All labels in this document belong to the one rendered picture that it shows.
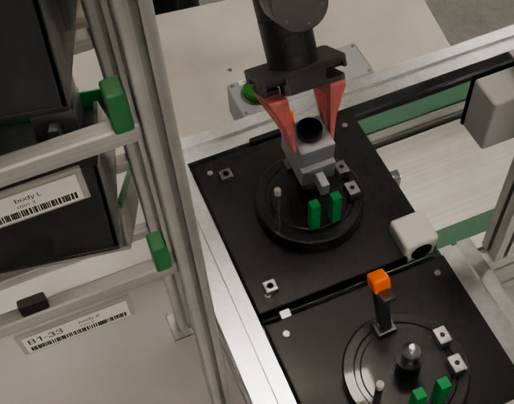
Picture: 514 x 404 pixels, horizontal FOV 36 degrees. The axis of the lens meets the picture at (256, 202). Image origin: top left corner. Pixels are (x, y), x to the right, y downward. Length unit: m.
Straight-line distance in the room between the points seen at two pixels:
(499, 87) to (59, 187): 0.47
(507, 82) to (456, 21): 1.91
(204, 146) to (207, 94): 0.20
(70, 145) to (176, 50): 0.93
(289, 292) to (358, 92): 0.35
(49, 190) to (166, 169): 0.07
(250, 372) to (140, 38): 0.58
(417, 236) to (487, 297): 0.11
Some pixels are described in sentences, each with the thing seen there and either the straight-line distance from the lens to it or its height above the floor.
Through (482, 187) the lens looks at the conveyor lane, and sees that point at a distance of 1.13.
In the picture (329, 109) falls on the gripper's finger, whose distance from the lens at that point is 0.89.
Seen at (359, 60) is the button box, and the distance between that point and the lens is 1.20.
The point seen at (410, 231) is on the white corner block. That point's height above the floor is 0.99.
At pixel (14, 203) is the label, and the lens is 0.47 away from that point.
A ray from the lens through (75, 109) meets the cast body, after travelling 0.79.
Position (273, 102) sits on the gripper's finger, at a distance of 0.85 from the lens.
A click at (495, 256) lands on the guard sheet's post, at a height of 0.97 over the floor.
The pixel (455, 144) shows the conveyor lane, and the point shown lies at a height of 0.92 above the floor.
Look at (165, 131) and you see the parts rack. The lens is 0.47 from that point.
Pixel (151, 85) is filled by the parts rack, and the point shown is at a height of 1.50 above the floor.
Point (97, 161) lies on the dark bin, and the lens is 0.58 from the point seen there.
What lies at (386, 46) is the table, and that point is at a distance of 1.37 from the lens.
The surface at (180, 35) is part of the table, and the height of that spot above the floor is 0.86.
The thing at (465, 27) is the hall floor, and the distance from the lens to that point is 2.69.
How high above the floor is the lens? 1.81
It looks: 56 degrees down
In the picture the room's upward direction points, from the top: 5 degrees counter-clockwise
